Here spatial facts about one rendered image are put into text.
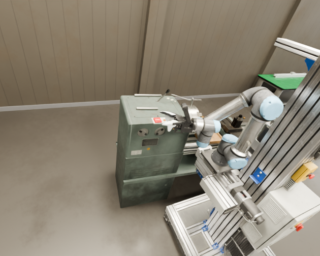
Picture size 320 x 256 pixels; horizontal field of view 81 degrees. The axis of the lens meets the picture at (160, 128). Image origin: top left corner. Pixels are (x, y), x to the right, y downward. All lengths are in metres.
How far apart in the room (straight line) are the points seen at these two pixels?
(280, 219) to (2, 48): 3.77
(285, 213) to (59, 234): 2.01
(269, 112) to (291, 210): 0.65
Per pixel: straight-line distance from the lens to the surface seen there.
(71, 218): 2.46
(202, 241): 2.25
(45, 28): 3.53
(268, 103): 1.11
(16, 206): 2.70
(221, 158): 1.49
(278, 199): 1.47
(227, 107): 1.24
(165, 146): 1.78
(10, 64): 3.76
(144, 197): 2.38
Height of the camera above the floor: 2.16
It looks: 37 degrees down
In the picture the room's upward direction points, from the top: 13 degrees clockwise
